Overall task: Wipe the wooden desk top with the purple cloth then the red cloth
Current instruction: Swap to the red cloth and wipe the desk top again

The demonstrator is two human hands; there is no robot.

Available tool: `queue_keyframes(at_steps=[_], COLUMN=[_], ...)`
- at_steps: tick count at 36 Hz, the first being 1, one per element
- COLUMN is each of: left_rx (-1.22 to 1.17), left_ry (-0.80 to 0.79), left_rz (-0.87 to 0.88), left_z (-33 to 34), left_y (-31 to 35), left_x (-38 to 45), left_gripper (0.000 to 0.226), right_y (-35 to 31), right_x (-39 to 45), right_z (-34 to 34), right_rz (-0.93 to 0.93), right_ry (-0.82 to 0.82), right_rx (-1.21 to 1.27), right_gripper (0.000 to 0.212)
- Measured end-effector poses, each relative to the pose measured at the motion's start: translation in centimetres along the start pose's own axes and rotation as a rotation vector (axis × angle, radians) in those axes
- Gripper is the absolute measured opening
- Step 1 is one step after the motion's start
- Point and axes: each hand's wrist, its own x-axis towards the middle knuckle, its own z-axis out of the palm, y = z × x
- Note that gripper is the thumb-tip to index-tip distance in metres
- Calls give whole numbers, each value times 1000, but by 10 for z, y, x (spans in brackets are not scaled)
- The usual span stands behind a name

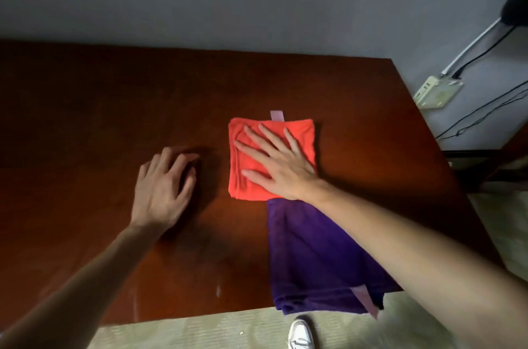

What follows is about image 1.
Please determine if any person's left hand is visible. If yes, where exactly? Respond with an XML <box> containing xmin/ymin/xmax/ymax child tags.
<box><xmin>130</xmin><ymin>147</ymin><xmax>200</xmax><ymax>235</ymax></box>

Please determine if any white shoe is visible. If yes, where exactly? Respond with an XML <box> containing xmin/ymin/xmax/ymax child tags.
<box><xmin>286</xmin><ymin>318</ymin><xmax>317</xmax><ymax>349</ymax></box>

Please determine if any black plugged cable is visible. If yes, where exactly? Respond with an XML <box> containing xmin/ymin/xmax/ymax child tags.
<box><xmin>451</xmin><ymin>24</ymin><xmax>517</xmax><ymax>80</ymax></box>

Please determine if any orange towel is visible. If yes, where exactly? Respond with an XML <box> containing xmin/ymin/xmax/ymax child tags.
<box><xmin>228</xmin><ymin>110</ymin><xmax>318</xmax><ymax>201</ymax></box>

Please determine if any dark wooden furniture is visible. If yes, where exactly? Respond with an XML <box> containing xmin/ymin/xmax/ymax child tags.
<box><xmin>441</xmin><ymin>122</ymin><xmax>528</xmax><ymax>193</ymax></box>

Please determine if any white power strip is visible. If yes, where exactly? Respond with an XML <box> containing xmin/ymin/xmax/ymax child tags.
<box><xmin>413</xmin><ymin>75</ymin><xmax>464</xmax><ymax>110</ymax></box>

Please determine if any thin black cable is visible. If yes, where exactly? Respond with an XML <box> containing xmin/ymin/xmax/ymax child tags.
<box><xmin>435</xmin><ymin>80</ymin><xmax>528</xmax><ymax>140</ymax></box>
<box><xmin>438</xmin><ymin>89</ymin><xmax>528</xmax><ymax>141</ymax></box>

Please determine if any person's left forearm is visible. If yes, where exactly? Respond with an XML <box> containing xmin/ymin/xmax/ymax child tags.
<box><xmin>0</xmin><ymin>222</ymin><xmax>166</xmax><ymax>349</ymax></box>

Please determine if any person's right hand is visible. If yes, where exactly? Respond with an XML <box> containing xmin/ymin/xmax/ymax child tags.
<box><xmin>234</xmin><ymin>124</ymin><xmax>327</xmax><ymax>201</ymax></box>

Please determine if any purple towel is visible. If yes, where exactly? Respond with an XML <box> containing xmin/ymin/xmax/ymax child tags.
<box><xmin>266</xmin><ymin>198</ymin><xmax>402</xmax><ymax>319</ymax></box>

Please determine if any white cable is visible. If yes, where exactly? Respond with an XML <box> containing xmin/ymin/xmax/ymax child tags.
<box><xmin>440</xmin><ymin>17</ymin><xmax>502</xmax><ymax>76</ymax></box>

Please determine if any person's right forearm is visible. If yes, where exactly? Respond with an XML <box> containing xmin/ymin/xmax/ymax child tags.
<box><xmin>302</xmin><ymin>179</ymin><xmax>528</xmax><ymax>349</ymax></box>

